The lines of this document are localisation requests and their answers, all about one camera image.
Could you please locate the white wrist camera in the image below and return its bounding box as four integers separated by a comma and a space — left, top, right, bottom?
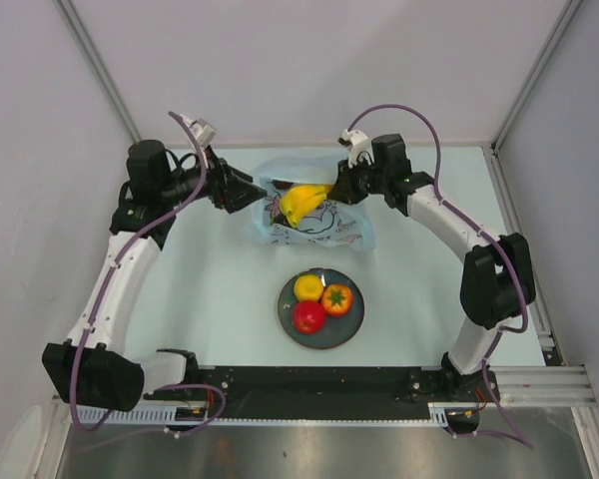
338, 130, 373, 169
185, 119, 217, 149

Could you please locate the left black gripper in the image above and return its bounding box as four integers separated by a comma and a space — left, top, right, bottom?
160, 146, 267, 214

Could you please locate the orange fake persimmon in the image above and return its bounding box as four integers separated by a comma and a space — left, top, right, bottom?
320, 283, 353, 317

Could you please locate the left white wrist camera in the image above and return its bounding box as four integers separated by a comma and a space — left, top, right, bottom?
185, 119, 217, 149

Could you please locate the white slotted cable duct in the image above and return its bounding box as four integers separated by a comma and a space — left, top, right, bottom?
72, 402, 216, 423

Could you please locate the aluminium frame rail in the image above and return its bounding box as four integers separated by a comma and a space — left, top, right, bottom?
493, 366, 596, 408

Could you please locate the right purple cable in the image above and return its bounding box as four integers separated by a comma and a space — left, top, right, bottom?
347, 103, 533, 449

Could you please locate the light blue plastic bag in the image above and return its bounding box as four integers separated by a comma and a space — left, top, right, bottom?
244, 155, 375, 251

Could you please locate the purple cable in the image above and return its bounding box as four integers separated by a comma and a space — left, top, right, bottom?
69, 110, 229, 443
347, 103, 533, 449

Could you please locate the dark blue ceramic plate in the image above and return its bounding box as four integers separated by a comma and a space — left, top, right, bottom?
276, 267, 365, 350

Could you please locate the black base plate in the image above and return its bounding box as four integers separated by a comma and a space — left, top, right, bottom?
144, 365, 500, 420

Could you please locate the yellow fake lemon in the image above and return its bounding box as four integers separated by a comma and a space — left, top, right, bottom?
294, 274, 324, 302

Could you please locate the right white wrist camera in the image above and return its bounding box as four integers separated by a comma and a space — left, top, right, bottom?
338, 130, 373, 169

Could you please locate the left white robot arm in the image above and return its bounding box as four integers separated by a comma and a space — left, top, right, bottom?
42, 140, 267, 411

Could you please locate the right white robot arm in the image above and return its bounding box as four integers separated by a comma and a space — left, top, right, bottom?
328, 130, 536, 400

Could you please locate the red fake apple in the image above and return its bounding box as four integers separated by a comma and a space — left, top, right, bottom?
292, 301, 326, 334

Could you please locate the dark fake fruit green top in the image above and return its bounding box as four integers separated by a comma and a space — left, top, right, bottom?
272, 180, 294, 191

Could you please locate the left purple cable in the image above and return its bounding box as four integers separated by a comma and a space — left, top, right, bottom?
69, 110, 229, 443

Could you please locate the yellow fake banana bunch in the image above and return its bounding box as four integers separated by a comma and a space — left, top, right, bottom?
279, 185, 332, 229

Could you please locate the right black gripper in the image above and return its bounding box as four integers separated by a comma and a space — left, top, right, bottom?
327, 155, 387, 207

